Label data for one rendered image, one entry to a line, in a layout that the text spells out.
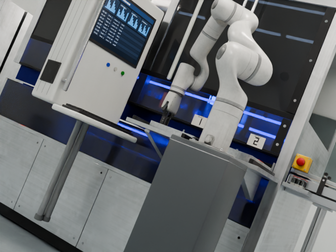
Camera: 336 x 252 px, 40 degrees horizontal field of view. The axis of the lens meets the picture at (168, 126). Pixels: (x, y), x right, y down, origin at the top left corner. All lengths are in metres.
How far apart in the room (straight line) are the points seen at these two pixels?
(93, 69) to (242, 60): 0.96
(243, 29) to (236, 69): 0.27
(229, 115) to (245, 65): 0.20
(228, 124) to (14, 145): 1.82
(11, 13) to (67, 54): 4.96
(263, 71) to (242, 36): 0.21
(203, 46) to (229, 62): 0.57
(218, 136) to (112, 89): 0.99
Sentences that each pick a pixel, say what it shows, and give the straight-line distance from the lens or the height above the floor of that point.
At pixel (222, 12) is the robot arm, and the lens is 2.11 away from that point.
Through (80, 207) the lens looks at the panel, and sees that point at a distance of 2.80.
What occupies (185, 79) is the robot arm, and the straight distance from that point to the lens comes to 2.37.
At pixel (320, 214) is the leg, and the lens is 2.43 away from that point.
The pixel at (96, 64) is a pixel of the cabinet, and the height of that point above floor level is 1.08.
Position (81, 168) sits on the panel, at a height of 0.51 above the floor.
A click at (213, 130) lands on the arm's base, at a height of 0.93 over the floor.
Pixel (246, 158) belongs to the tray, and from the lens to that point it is 1.99.
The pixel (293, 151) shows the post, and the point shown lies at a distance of 2.35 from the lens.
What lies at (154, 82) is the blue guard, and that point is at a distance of 2.71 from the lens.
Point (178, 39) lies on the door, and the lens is 2.76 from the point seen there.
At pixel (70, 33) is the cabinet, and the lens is 2.43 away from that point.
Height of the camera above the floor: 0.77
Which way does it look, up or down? 4 degrees up
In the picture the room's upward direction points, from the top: 22 degrees clockwise
